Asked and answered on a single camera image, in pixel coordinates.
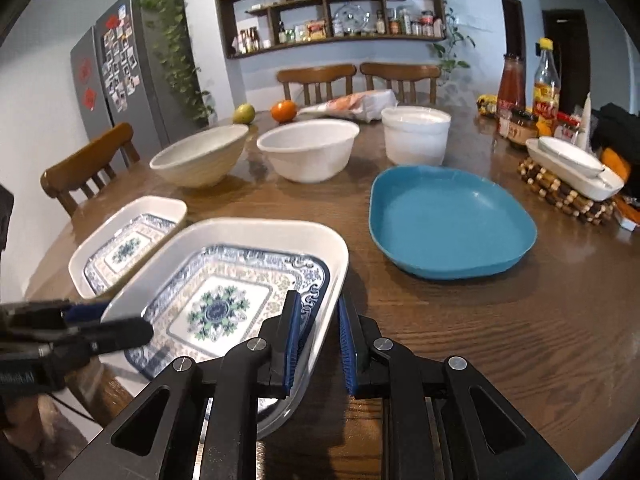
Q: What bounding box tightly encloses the blue plate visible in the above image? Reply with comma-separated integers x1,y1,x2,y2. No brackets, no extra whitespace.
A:
369,166,537,281

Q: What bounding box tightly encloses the yellow snack packet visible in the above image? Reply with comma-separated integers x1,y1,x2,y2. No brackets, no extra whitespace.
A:
476,94,498,117

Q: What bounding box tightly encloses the dark sauce jar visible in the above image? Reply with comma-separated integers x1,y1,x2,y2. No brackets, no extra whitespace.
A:
508,107,538,148

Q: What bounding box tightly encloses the white oval dish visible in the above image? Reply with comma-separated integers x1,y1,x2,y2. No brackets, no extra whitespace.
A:
525,136,625,202

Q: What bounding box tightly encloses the orange fruit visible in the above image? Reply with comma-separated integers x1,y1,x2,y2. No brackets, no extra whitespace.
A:
270,100,297,124

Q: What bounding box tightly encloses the right wooden chair back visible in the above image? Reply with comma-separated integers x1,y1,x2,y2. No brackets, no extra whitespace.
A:
359,62,442,105

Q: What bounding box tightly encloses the green pear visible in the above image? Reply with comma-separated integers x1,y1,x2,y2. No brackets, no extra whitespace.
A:
232,103,256,125

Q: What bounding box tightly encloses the wooden bead trivet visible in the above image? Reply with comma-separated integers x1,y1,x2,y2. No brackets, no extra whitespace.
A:
518,157,615,226

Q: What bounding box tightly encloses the medium white bowl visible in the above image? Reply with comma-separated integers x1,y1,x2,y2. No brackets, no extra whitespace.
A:
256,119,360,184

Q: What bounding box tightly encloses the left wooden chair back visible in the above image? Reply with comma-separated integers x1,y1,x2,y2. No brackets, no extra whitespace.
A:
277,64,357,106

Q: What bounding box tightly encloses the grey refrigerator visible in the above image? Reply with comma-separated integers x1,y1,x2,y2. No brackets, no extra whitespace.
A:
70,0,208,158

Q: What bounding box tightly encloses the patterned square plate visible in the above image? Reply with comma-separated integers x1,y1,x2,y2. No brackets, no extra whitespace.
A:
100,218,349,439
67,195,188,300

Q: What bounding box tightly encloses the small white deep bowl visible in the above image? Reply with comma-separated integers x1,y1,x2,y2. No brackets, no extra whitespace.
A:
381,106,451,166

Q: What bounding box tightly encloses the large beige bowl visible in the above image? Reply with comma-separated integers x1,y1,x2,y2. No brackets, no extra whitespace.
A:
149,124,250,188

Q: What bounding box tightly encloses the yellow cap oil bottle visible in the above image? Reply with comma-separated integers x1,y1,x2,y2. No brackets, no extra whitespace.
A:
533,37,561,124

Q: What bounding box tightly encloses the hanging green vine plant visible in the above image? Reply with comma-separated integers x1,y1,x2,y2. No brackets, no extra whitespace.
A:
138,0,214,126

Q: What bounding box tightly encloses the red sauce bottle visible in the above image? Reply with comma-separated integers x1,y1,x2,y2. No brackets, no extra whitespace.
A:
497,53,526,119

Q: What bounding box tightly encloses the white snack bag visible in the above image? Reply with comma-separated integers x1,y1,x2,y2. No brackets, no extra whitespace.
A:
299,89,398,122

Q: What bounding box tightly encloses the red label jar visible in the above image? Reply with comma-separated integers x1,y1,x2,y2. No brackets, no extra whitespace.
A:
553,112,585,148

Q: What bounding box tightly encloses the side wooden chair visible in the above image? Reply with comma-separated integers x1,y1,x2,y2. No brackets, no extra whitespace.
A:
40,122,140,217

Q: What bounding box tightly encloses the wooden wall shelf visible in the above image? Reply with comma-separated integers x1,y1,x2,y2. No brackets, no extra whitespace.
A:
217,0,449,60

